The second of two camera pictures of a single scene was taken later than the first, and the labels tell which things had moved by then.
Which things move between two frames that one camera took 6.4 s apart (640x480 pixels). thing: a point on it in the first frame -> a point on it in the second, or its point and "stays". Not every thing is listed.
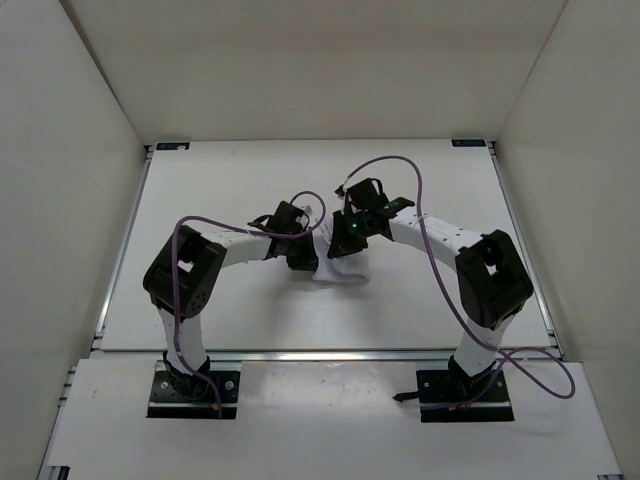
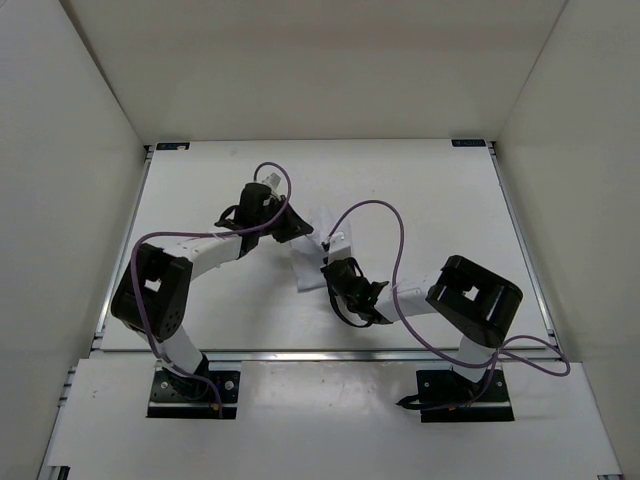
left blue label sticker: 172,145 stays
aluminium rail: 331,356 stays
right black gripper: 341,243 -> 331,291
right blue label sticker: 469,143 stays
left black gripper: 305,262 -> 295,226
